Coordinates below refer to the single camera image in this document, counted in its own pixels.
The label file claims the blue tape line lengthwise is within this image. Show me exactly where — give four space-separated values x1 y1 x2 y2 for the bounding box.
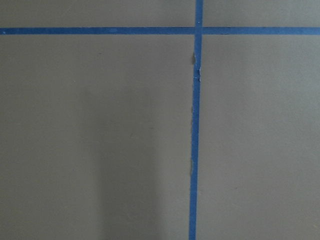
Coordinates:
188 0 203 240

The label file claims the blue tape line crosswise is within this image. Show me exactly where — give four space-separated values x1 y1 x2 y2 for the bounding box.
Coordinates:
0 27 320 36

